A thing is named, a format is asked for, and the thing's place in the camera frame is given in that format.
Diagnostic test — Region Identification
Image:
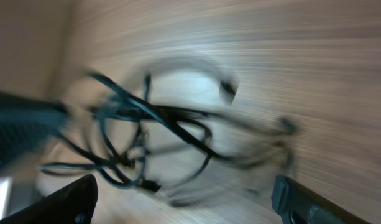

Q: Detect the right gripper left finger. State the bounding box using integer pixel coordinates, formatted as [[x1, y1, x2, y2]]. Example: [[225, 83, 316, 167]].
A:
[[0, 174, 98, 224]]

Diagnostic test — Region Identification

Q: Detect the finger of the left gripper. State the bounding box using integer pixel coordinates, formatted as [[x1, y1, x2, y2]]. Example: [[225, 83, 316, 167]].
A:
[[0, 92, 69, 162]]

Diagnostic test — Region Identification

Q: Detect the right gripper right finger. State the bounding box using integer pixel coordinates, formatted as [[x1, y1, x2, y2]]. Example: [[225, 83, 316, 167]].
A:
[[271, 175, 369, 224]]

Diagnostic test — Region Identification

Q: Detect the black USB cable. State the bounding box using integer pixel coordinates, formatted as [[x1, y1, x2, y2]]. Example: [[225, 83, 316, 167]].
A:
[[37, 93, 216, 192], [87, 71, 300, 166]]

